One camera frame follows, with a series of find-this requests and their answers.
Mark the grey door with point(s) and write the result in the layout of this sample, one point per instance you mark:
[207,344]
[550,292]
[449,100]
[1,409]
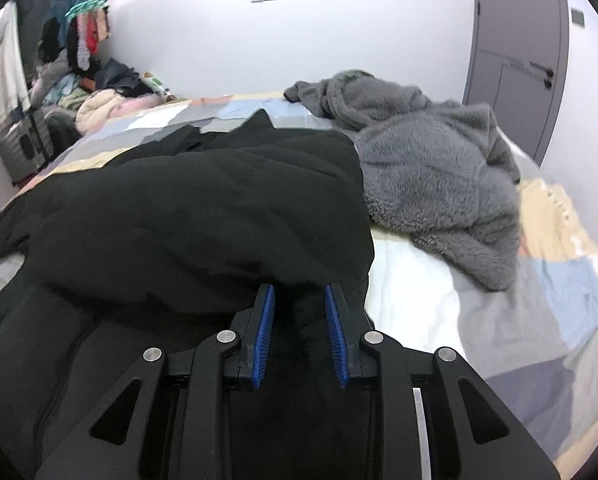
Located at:
[509,20]

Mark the pile of mixed clothes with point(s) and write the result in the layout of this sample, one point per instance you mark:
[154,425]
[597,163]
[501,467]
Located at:
[119,80]

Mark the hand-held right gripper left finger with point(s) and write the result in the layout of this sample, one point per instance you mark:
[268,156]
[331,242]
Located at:
[263,340]

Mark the patchwork bed blanket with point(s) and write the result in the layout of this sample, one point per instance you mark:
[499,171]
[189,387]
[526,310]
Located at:
[529,285]

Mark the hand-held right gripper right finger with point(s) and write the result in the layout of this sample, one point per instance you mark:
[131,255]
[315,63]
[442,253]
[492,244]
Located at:
[336,345]

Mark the dark grey hanging pants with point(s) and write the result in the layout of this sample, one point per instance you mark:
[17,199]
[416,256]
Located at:
[44,5]

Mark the grey suitcase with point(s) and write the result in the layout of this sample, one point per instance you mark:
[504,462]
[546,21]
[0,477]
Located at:
[24,145]

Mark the white hooded garment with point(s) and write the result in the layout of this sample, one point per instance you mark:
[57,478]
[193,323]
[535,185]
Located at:
[6,60]

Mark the white and green bottle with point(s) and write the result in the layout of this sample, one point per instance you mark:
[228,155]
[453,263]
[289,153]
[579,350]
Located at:
[157,84]

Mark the teal clip hanger with socks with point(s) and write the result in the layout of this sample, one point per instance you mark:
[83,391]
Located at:
[86,35]

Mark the black puffer jacket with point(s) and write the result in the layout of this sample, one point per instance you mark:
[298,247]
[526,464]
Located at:
[179,220]

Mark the grey fleece robe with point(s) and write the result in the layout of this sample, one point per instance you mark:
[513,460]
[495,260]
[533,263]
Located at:
[429,170]

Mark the small grey wall switch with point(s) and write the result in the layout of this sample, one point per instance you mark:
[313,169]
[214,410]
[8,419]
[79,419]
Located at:
[578,17]

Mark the cream plush jacket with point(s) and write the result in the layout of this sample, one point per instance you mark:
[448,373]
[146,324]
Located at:
[99,107]

